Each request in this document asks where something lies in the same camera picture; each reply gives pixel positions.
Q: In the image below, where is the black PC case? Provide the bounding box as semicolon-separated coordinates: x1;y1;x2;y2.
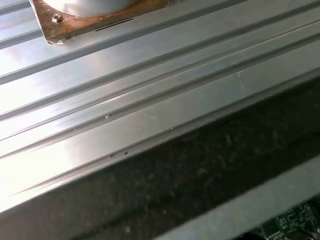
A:
0;71;320;240

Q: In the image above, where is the green motherboard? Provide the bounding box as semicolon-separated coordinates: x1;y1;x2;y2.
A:
239;199;320;240

